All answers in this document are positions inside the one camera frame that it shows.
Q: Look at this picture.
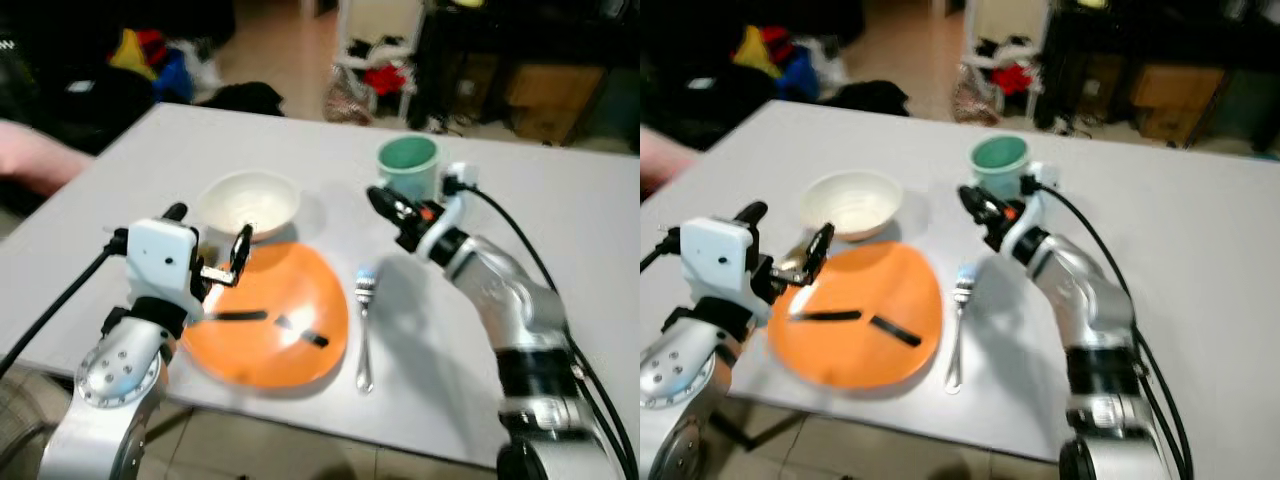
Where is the black chair back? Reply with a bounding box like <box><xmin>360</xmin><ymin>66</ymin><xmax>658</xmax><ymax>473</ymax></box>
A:
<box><xmin>819</xmin><ymin>79</ymin><xmax>910</xmax><ymax>117</ymax></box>
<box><xmin>199</xmin><ymin>81</ymin><xmax>287</xmax><ymax>117</ymax></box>

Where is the dark cabinet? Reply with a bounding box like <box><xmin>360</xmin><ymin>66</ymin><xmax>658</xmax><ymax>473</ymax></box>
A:
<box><xmin>1040</xmin><ymin>0</ymin><xmax>1280</xmax><ymax>153</ymax></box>
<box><xmin>414</xmin><ymin>0</ymin><xmax>641</xmax><ymax>153</ymax></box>

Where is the black bag pile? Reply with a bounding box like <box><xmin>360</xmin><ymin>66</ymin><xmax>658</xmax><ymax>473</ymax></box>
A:
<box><xmin>640</xmin><ymin>0</ymin><xmax>866</xmax><ymax>151</ymax></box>
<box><xmin>0</xmin><ymin>0</ymin><xmax>236</xmax><ymax>153</ymax></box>

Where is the white bowl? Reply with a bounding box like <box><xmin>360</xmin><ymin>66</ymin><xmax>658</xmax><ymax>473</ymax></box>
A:
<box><xmin>195</xmin><ymin>170</ymin><xmax>302</xmax><ymax>244</ymax></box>
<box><xmin>800</xmin><ymin>170</ymin><xmax>905</xmax><ymax>244</ymax></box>

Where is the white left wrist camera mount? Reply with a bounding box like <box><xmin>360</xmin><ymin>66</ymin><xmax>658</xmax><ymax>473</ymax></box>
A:
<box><xmin>680</xmin><ymin>217</ymin><xmax>776</xmax><ymax>302</ymax></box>
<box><xmin>127</xmin><ymin>217</ymin><xmax>207</xmax><ymax>302</ymax></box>

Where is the teal cup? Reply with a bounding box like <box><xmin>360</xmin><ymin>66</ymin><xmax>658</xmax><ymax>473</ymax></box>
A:
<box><xmin>376</xmin><ymin>134</ymin><xmax>442</xmax><ymax>207</ymax></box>
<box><xmin>969</xmin><ymin>133</ymin><xmax>1032</xmax><ymax>202</ymax></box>

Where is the white rack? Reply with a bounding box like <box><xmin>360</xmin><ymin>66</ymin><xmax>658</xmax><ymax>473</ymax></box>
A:
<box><xmin>960</xmin><ymin>0</ymin><xmax>1048</xmax><ymax>127</ymax></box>
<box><xmin>334</xmin><ymin>0</ymin><xmax>423</xmax><ymax>127</ymax></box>

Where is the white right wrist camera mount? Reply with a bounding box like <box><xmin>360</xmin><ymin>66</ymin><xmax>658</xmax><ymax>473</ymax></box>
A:
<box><xmin>415</xmin><ymin>161</ymin><xmax>480</xmax><ymax>264</ymax></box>
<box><xmin>1000</xmin><ymin>160</ymin><xmax>1063</xmax><ymax>257</ymax></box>

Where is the red cloth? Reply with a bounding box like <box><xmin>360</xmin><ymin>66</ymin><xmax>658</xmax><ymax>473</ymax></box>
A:
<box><xmin>989</xmin><ymin>62</ymin><xmax>1037</xmax><ymax>97</ymax></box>
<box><xmin>361</xmin><ymin>64</ymin><xmax>410</xmax><ymax>97</ymax></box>

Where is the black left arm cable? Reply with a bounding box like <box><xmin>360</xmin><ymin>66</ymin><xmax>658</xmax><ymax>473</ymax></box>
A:
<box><xmin>640</xmin><ymin>228</ymin><xmax>683</xmax><ymax>273</ymax></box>
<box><xmin>0</xmin><ymin>228</ymin><xmax>133</xmax><ymax>379</ymax></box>

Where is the yellow cloth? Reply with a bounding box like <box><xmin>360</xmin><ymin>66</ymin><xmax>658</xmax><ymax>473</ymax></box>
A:
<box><xmin>732</xmin><ymin>25</ymin><xmax>784</xmax><ymax>80</ymax></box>
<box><xmin>107</xmin><ymin>28</ymin><xmax>160</xmax><ymax>82</ymax></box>

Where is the blue cloth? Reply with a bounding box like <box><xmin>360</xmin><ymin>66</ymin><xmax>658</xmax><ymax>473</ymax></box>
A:
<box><xmin>779</xmin><ymin>45</ymin><xmax>820</xmax><ymax>97</ymax></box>
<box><xmin>154</xmin><ymin>47</ymin><xmax>194</xmax><ymax>102</ymax></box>

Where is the pink cushion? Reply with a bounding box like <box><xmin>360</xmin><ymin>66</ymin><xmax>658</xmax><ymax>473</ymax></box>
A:
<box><xmin>0</xmin><ymin>118</ymin><xmax>97</xmax><ymax>197</ymax></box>
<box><xmin>640</xmin><ymin>125</ymin><xmax>707</xmax><ymax>198</ymax></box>

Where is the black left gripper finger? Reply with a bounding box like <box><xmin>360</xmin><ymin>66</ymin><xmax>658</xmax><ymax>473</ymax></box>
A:
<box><xmin>803</xmin><ymin>223</ymin><xmax>835</xmax><ymax>287</ymax></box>
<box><xmin>230</xmin><ymin>225</ymin><xmax>253</xmax><ymax>286</ymax></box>

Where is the orange plate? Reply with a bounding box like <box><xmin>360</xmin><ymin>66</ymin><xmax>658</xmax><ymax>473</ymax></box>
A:
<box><xmin>767</xmin><ymin>240</ymin><xmax>944</xmax><ymax>391</ymax></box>
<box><xmin>180</xmin><ymin>241</ymin><xmax>350</xmax><ymax>390</ymax></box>

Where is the brown cardboard box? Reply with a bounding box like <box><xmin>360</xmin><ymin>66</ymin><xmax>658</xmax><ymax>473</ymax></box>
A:
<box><xmin>1129</xmin><ymin>64</ymin><xmax>1230</xmax><ymax>147</ymax></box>
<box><xmin>504</xmin><ymin>64</ymin><xmax>607</xmax><ymax>147</ymax></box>

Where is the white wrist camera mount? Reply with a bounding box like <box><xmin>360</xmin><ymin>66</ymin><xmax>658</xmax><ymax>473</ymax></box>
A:
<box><xmin>415</xmin><ymin>161</ymin><xmax>480</xmax><ymax>264</ymax></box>
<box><xmin>127</xmin><ymin>217</ymin><xmax>207</xmax><ymax>302</ymax></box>
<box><xmin>680</xmin><ymin>217</ymin><xmax>776</xmax><ymax>302</ymax></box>
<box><xmin>1000</xmin><ymin>160</ymin><xmax>1063</xmax><ymax>257</ymax></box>

